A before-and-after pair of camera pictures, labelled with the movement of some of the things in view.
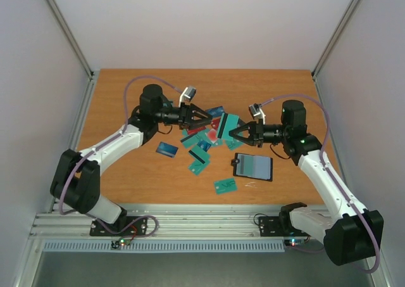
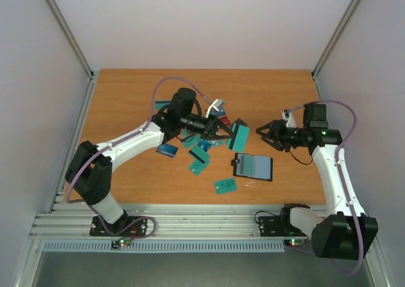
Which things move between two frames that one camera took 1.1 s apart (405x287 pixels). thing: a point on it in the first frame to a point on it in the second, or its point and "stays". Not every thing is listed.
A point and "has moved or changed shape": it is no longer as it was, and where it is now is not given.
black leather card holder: [252, 166] stays
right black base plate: [271, 227] stays
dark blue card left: [167, 149] stays
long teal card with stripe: [228, 122] has moved or changed shape
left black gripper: [187, 111] to [211, 127]
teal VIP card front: [225, 185] stays
